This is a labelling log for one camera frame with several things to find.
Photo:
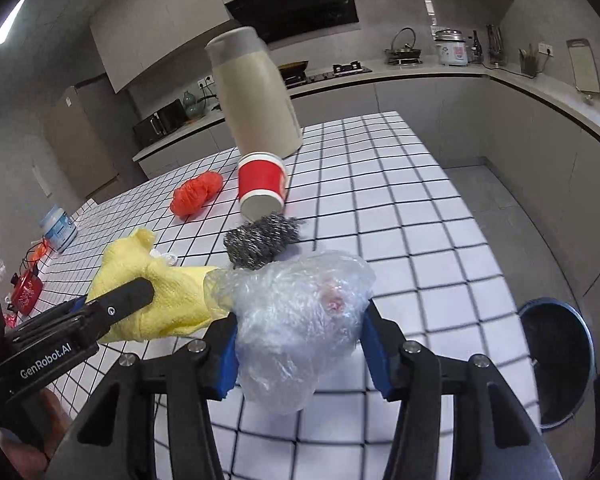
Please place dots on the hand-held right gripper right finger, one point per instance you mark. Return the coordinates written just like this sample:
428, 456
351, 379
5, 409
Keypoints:
377, 355

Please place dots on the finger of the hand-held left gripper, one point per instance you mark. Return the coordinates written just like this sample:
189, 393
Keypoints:
79, 304
125, 300

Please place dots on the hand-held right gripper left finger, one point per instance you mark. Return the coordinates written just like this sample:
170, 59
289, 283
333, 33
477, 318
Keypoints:
225, 355

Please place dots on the yellow cloth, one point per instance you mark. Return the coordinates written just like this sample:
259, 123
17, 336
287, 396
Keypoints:
175, 295

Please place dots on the clear plastic bag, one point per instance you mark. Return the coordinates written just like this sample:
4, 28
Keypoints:
295, 320

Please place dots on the black plastic bucket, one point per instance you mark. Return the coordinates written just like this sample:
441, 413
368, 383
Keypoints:
555, 360

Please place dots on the person's left hand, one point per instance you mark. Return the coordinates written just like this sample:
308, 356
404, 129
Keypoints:
55, 412

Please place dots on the white jar with blue label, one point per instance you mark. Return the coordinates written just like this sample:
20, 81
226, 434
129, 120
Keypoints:
59, 230

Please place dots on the white grid tablecloth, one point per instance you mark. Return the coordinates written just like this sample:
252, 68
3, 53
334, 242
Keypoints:
405, 240

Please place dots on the steel wool scrubber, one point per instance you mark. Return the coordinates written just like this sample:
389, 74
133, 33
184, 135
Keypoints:
260, 240

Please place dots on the red mesh scrubber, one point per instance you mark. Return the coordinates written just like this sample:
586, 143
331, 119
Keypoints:
197, 194

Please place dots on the beige refrigerator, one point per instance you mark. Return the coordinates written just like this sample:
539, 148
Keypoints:
80, 145

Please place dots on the red paper cup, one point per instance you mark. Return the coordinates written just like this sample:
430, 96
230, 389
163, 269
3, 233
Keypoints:
261, 180

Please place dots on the black microwave oven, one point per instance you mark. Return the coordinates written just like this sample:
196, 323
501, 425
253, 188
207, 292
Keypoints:
157, 122

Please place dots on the green ceramic vase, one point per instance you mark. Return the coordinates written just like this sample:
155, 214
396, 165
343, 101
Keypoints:
191, 107

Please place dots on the beige thermos jug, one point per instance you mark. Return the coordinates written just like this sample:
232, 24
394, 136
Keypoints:
255, 95

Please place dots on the beige lower cabinets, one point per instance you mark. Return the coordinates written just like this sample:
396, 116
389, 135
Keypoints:
530, 150

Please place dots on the beige cabinets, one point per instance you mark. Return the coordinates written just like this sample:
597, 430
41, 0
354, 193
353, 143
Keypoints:
170, 15
530, 150

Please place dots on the black gas stove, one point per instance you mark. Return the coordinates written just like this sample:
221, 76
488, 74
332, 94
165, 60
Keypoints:
340, 72

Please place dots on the beige upper cabinets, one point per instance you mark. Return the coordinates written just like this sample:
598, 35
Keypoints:
170, 15

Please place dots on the dark wok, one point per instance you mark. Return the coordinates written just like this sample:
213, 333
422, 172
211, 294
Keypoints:
294, 66

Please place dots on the ceiling light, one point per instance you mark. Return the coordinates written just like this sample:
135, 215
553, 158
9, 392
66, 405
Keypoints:
10, 22

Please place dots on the white rice cooker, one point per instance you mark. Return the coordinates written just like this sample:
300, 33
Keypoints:
451, 50

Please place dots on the dark glass bottle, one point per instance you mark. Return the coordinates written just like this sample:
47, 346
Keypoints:
476, 47

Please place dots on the dark chopstick holder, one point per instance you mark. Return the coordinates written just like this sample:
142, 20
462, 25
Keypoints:
528, 62

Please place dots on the black range hood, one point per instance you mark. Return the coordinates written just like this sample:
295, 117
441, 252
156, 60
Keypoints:
300, 7

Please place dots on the pale cutting board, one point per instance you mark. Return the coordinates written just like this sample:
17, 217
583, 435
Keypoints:
583, 67

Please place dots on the white wall socket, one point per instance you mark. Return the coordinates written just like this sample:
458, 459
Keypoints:
546, 49
206, 80

